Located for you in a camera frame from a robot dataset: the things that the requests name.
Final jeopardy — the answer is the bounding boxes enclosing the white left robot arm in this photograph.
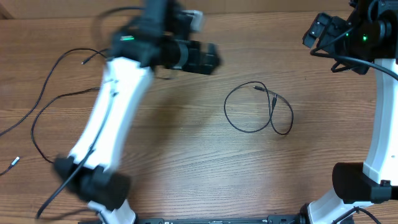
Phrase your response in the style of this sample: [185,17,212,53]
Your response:
[53,1,221,223]

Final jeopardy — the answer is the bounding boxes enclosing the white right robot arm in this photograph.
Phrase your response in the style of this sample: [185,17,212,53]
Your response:
[297,0,397,223]

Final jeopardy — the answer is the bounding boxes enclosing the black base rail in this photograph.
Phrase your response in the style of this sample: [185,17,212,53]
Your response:
[135,215,306,224]

